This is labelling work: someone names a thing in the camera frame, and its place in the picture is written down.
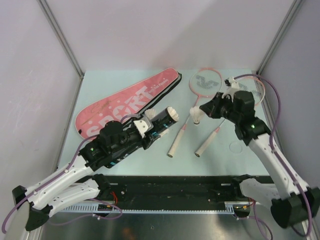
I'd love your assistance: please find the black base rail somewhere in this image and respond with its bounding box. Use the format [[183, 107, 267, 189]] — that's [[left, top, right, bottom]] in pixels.
[[57, 174, 261, 213]]

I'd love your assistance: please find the black shuttlecock tube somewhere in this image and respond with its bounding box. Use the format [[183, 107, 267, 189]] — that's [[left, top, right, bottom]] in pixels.
[[107, 106, 180, 170]]

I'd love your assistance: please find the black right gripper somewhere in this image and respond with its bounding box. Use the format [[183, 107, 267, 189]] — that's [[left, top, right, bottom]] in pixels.
[[199, 92, 241, 124]]

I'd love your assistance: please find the aluminium frame post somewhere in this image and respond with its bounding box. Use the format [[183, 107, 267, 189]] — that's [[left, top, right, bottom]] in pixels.
[[37, 0, 85, 78], [255, 0, 306, 75]]

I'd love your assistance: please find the pink badminton racket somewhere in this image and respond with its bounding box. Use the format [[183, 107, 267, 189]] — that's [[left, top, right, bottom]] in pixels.
[[167, 67, 222, 158], [194, 76, 266, 158]]

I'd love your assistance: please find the pink racket bag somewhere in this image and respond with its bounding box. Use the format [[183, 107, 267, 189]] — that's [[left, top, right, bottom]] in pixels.
[[74, 67, 182, 139]]

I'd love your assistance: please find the right aluminium frame post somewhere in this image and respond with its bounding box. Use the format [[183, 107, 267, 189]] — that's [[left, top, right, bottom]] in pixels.
[[255, 0, 306, 75]]

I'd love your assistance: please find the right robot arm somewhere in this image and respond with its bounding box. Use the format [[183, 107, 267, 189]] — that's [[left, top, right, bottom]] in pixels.
[[199, 90, 320, 229]]

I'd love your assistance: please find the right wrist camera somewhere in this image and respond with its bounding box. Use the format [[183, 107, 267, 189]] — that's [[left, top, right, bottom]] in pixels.
[[223, 77, 240, 98]]

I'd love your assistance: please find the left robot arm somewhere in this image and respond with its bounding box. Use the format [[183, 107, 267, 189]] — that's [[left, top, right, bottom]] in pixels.
[[12, 111, 177, 232]]

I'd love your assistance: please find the pink badminton racket right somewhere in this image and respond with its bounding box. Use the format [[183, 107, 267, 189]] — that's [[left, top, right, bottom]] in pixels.
[[194, 76, 266, 158]]

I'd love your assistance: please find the left aluminium frame post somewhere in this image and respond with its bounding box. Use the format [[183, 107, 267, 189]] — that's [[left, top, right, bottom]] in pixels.
[[37, 0, 85, 78]]

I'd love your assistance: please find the pink badminton racket left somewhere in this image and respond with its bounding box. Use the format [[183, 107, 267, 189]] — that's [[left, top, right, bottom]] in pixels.
[[167, 67, 222, 158]]

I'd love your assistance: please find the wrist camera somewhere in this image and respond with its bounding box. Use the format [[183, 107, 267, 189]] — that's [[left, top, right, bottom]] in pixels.
[[133, 118, 153, 138], [223, 77, 240, 98]]

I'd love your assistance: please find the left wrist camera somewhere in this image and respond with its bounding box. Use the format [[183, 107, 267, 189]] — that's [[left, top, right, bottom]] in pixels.
[[133, 118, 153, 138]]

